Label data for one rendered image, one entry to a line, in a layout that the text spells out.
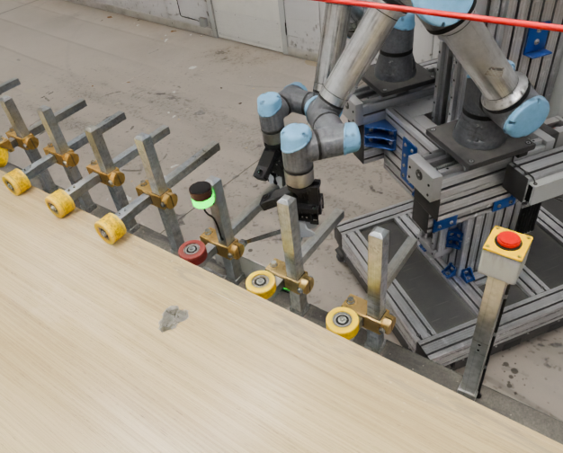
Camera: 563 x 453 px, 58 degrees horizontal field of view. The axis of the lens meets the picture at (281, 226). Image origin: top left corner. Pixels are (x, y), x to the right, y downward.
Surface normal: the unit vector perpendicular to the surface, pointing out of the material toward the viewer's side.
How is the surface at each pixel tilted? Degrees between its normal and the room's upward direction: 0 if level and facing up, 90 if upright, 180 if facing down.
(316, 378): 0
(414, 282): 0
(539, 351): 0
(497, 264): 90
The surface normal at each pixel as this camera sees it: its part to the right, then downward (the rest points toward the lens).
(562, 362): -0.10, -0.74
